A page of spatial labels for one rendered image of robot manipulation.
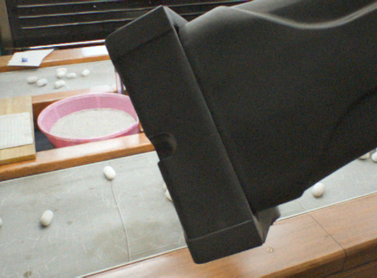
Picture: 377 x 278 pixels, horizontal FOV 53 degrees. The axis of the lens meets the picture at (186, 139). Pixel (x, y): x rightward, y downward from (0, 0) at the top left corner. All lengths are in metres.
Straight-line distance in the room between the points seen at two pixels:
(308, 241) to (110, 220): 0.34
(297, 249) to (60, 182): 0.47
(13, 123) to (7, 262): 0.41
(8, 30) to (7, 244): 0.34
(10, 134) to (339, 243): 0.72
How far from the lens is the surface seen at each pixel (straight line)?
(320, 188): 0.77
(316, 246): 0.64
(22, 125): 0.98
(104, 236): 0.67
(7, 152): 0.88
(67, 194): 0.78
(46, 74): 1.40
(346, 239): 0.67
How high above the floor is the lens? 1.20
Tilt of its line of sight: 30 degrees down
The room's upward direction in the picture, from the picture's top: straight up
